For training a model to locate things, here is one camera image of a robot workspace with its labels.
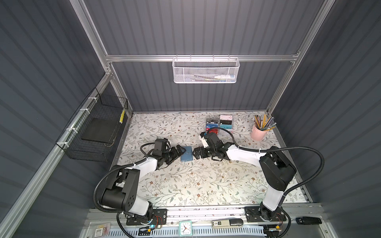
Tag black remote device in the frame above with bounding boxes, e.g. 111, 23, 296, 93
296, 216, 322, 225

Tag clear acrylic card display stand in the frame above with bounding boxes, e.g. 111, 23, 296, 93
205, 115, 233, 132

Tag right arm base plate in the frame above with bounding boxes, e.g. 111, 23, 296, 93
244, 206, 287, 223

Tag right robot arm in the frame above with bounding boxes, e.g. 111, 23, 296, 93
193, 132, 297, 212

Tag black wire wall basket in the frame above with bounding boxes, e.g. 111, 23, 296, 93
56, 90, 129, 162

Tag markers in mesh basket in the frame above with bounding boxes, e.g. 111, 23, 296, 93
193, 74, 236, 82

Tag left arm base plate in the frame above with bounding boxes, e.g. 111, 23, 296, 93
126, 209, 168, 226

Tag blue leather card holder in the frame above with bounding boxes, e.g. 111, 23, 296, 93
181, 146, 193, 162

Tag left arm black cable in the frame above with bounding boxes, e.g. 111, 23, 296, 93
93, 142, 157, 213

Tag white wire mesh basket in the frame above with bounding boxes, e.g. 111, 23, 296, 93
172, 57, 240, 84

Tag pink metal pencil bucket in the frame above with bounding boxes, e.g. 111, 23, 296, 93
250, 126, 268, 142

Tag small label packet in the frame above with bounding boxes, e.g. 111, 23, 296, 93
93, 223, 111, 238

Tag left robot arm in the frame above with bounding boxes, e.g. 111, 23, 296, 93
92, 138, 186, 220

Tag grey black handheld device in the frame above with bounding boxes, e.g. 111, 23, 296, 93
211, 218, 244, 229

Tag pink VIP card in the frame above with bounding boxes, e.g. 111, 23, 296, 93
220, 115, 233, 121

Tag small white desk clock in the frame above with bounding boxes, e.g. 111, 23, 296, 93
179, 221, 193, 237

